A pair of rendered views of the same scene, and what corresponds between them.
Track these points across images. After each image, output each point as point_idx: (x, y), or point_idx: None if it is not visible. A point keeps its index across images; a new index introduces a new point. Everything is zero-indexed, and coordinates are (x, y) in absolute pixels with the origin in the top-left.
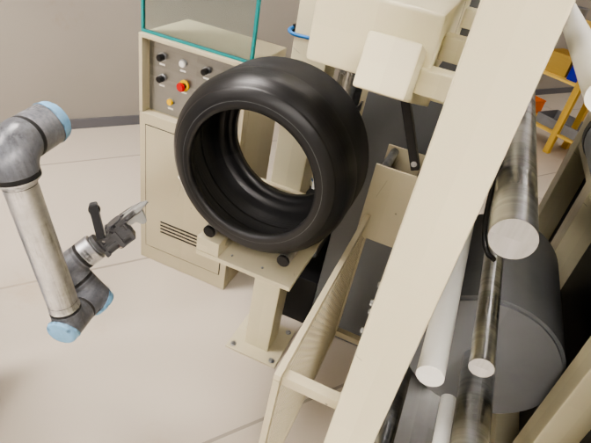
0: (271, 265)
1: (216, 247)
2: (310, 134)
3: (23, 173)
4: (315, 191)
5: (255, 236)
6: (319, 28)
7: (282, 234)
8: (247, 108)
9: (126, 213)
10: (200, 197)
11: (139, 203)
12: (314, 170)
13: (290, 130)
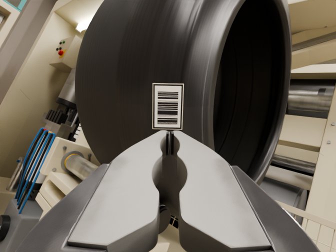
0: (180, 246)
1: (165, 251)
2: (291, 65)
3: None
4: (283, 120)
5: None
6: None
7: (254, 177)
8: (284, 9)
9: (157, 212)
10: (212, 130)
11: (179, 135)
12: (287, 99)
13: (290, 54)
